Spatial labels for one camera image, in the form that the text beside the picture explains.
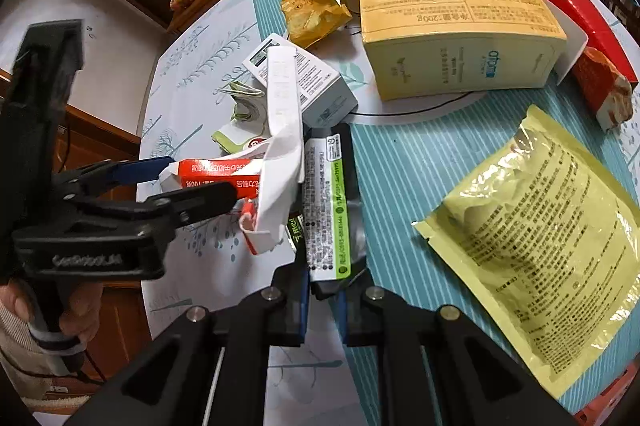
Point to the white grey cardboard box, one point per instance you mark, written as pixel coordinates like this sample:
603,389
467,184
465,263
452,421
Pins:
322,93

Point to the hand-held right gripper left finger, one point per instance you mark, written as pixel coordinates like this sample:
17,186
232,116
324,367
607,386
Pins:
300,306

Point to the red plastic object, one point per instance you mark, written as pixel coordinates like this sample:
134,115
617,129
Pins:
612,406

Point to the torn white paper box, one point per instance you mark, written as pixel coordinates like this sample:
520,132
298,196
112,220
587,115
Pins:
282,105

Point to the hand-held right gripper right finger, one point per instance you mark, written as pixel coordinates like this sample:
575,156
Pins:
342,312

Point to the yellow-green foil pouch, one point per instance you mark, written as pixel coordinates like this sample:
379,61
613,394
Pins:
540,246

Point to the person's left hand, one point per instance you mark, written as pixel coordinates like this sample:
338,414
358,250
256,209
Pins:
82,306

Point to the crumpled green white wrapper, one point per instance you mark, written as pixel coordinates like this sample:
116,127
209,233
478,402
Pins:
245,113

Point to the yellow cardboard box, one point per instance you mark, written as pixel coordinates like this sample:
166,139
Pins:
450,45

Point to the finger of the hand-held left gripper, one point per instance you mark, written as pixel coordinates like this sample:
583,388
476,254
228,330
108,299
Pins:
200,201
145,168

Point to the leaf print tablecloth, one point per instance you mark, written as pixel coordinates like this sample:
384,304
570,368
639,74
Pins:
400,165

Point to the yellow chip bag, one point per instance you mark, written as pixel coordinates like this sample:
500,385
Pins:
310,15

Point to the red white carton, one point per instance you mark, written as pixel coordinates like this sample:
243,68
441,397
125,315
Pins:
215,173

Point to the black green snack packet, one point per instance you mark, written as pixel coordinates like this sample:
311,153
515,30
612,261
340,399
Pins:
325,206

